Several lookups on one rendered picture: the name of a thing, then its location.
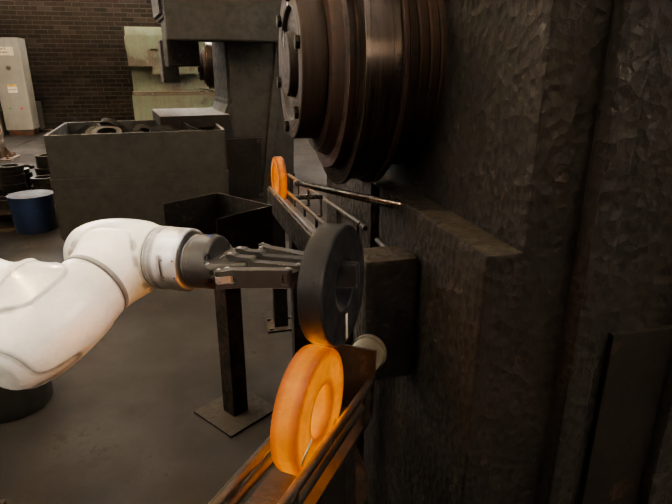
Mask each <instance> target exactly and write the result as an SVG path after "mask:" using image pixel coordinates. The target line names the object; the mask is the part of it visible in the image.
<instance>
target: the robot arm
mask: <svg viewBox="0 0 672 504"><path fill-rule="evenodd" d="M258 245H259V249H250V248H248V247H245V246H238V247H235V248H233V247H232V246H231V245H230V243H229V242H228V240H227V239H226V238H225V237H223V236H221V235H211V234H203V233H202V232H201V231H200V230H197V229H195V228H182V227H173V226H160V225H157V224H155V223H153V222H150V221H144V220H138V219H124V218H115V219H102V220H96V221H92V222H89V223H86V224H84V225H81V226H79V227H77V228H76V229H74V230H73V231H72V232H71V233H70V234H69V236H68V237H67V239H66V241H65V244H64V248H63V256H64V262H63V263H61V264H60V263H57V262H42V261H38V260H36V259H33V258H28V259H24V260H22V261H19V262H9V261H6V260H3V259H1V258H0V387H2V388H5V389H10V390H23V389H33V388H36V387H39V386H41V385H44V384H46V383H47V382H49V381H51V380H53V379H55V378H56V377H58V376H59V375H61V374H62V373H64V372H65V371H66V370H68V369H69V368H70V367H71V366H73V365H74V364H75V363H76V362H78V361H79V360H80V359H81V358H82V357H83V356H84V355H85V354H86V353H88V352H89V351H90V350H91V349H92V348H93V347H94V346H95V345H96V344H97V343H98V342H99V341H100V340H101V339H102V337H103V336H104V335H105V334H106V333H107V332H108V331H109V329H110V328H111V327H112V325H113V324H114V322H115V320H116V319H117V318H118V316H119V315H120V314H121V313H122V312H123V311H124V310H125V309H126V308H127V307H128V306H129V305H131V304H132V303H133V302H135V301H136V300H138V299H139V298H141V297H143V296H144V295H146V294H148V293H150V292H151V291H152V290H153V288H158V289H163V290H167V289H169V290H178V291H186V292H191V291H192V290H194V289H196V288H205V289H217V290H223V289H232V288H276V289H290V288H293V287H294V284H298V275H299V269H300V264H301V260H302V257H303V253H304V251H300V250H294V249H288V248H283V247H277V246H272V245H269V244H267V243H264V242H262V243H259V244H258ZM359 284H360V263H359V262H358V261H343V263H342V264H341V266H340V268H339V271H338V275H337V280H336V287H346V288H357V287H358V285H359Z"/></svg>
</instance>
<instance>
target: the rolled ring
mask: <svg viewBox="0 0 672 504"><path fill-rule="evenodd" d="M271 183H272V188H273V189H274V190H275V191H276V192H277V193H278V194H279V195H280V196H281V197H282V198H283V199H284V200H286V196H287V173H286V167H285V162H284V159H283V158H282V157H281V156H276V157H273V158H272V162H271Z"/></svg>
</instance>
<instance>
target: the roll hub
mask: <svg viewBox="0 0 672 504"><path fill-rule="evenodd" d="M280 15H281V20H282V24H281V27H280V28H279V77H281V81H282V86H281V88H280V91H281V101H282V108H283V115H284V120H288V121H289V132H288V133H289V135H290V136H291V137H292V138H316V137H317V136H318V135H319V133H320V132H321V129H322V126H323V123H324V118H325V113H326V106H327V97H328V82H329V50H328V34H327V24H326V17H325V11H324V6H323V1H322V0H290V1H289V2H288V5H287V2H285V0H282V2H281V9H280ZM294 35H300V48H299V49H295V48H294V43H293V41H294ZM293 106H298V107H299V118H298V119H294V118H293Z"/></svg>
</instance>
